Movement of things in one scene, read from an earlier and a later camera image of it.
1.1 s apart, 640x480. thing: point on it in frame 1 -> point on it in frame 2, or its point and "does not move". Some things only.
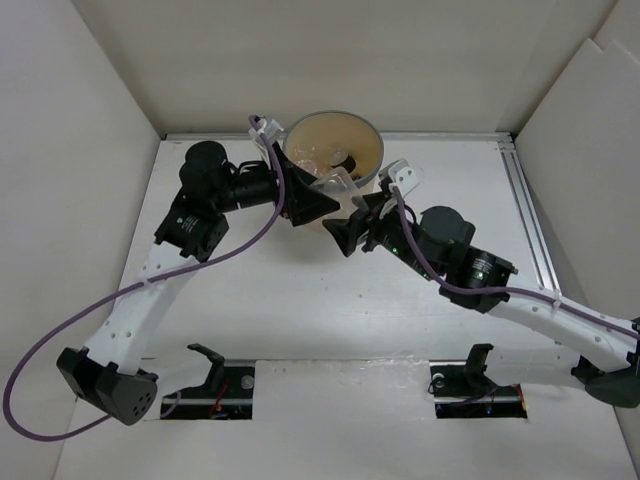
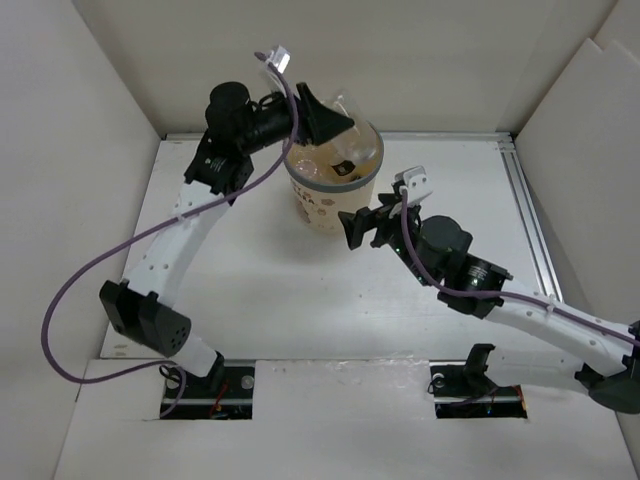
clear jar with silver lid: [341, 186] -> [360, 141]
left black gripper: [300, 203] -> [316, 124]
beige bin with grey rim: [317, 142] does not move
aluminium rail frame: [515, 159] does not move
